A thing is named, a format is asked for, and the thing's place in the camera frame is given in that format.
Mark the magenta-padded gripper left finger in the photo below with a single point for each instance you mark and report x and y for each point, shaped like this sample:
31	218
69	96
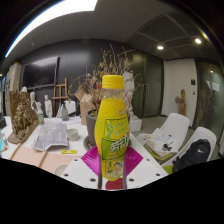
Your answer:
78	173

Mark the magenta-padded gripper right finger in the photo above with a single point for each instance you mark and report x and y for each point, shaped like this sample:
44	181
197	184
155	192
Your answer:
146	171

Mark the yellow drink bottle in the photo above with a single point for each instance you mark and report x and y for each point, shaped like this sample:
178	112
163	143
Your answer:
111	133

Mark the yellow tag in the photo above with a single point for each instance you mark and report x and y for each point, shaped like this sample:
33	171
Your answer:
68	152

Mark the papers and books stack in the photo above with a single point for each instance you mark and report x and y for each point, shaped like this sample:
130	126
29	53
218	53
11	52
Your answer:
161	140

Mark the white tape roll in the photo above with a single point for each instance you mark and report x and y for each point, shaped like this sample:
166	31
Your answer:
72	134

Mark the dried plant in grey pot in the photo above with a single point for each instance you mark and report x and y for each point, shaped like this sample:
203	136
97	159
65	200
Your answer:
90	128

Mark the black backpack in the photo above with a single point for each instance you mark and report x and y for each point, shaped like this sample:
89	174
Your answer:
191	155

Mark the small white figurine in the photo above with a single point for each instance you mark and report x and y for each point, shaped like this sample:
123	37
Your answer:
32	100
48	106

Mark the wooden figure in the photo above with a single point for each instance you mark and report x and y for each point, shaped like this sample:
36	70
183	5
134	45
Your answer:
181	101

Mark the wooden easel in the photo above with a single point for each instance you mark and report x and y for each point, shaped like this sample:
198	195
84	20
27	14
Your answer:
60	96

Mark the brown clay sculpture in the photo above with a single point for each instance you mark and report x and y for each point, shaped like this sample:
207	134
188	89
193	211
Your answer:
21	118

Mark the colourful book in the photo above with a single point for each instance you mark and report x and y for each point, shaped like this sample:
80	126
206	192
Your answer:
3	141

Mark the white cabinet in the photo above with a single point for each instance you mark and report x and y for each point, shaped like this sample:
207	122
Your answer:
11	81

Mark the round ceiling spotlight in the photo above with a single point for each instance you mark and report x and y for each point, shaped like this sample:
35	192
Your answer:
198	41
160	47

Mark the long ceiling light strip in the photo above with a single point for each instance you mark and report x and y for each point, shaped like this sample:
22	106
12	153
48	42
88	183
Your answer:
50	13

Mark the black wall screen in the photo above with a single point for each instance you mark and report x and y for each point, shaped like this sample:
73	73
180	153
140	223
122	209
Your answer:
39	71

